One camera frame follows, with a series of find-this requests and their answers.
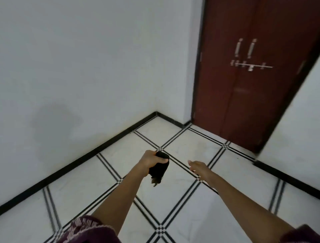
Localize person's right hand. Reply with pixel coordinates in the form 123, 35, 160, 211
187, 160, 215, 188

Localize person's left hand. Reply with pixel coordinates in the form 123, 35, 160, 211
138, 150, 169, 178

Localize dark brown cleaning cloth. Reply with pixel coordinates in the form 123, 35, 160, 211
149, 151, 170, 188

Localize person's left forearm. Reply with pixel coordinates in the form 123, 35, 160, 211
91, 166, 150, 236

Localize person's right forearm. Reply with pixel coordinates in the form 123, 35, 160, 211
209, 173, 295, 243

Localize black skirting strip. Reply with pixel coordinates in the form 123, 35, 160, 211
0, 111, 320, 216

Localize brown wooden door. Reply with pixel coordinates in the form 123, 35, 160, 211
191, 0, 320, 154

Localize maroon patterned left sleeve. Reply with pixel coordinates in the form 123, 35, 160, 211
56, 215, 122, 243

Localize maroon patterned sleeve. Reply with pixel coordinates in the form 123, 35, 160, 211
279, 224, 320, 243
56, 215, 122, 243

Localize silver sliding door bolt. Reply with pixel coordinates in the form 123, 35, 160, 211
230, 59, 273, 72

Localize maroon patterned right sleeve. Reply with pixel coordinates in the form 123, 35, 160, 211
279, 224, 320, 243

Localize silver door handle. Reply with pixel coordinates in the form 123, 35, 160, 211
234, 38, 243, 58
247, 38, 257, 59

